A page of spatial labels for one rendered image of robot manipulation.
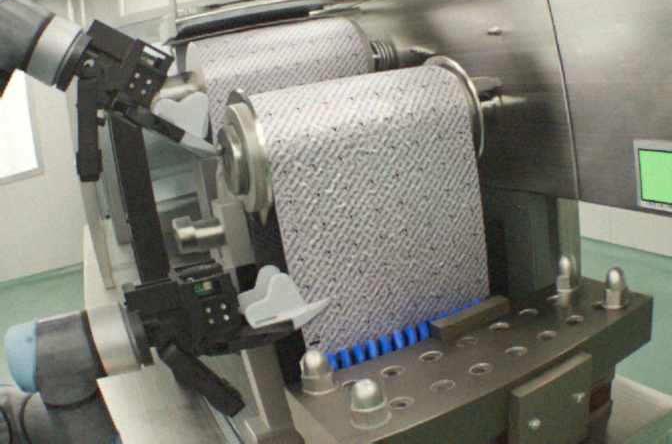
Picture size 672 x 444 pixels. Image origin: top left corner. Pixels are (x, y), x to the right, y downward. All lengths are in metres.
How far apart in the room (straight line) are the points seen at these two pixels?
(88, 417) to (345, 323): 0.31
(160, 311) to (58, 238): 5.67
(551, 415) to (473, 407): 0.10
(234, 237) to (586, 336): 0.40
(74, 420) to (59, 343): 0.09
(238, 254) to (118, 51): 0.27
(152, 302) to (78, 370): 0.12
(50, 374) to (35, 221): 5.67
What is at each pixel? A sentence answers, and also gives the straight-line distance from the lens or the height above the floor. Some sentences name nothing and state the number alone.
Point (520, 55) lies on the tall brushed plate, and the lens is 0.77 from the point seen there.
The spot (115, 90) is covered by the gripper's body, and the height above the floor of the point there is 1.35.
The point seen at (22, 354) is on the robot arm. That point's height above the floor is 1.13.
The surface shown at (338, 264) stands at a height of 1.13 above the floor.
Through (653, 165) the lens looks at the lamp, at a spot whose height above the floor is 1.20.
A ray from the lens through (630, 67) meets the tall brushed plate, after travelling 0.64.
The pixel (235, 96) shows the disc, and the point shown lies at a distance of 0.69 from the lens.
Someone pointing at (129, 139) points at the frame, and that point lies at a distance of 0.94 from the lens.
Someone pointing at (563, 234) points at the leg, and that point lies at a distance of 1.04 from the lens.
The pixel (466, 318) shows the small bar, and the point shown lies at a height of 1.05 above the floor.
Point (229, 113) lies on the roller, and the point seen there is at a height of 1.30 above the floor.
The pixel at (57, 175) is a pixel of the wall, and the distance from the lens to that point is 6.20.
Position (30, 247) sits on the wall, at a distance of 6.32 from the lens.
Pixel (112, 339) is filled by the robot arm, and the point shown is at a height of 1.12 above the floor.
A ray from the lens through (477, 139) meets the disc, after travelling 0.75.
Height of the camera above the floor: 1.32
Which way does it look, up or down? 10 degrees down
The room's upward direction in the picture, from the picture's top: 10 degrees counter-clockwise
